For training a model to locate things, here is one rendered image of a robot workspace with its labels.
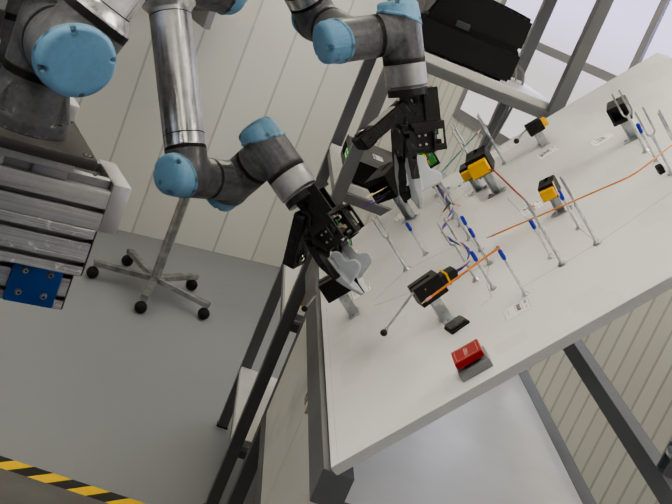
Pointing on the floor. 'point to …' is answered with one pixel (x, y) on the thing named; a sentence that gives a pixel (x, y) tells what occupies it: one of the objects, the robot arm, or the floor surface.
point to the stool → (157, 268)
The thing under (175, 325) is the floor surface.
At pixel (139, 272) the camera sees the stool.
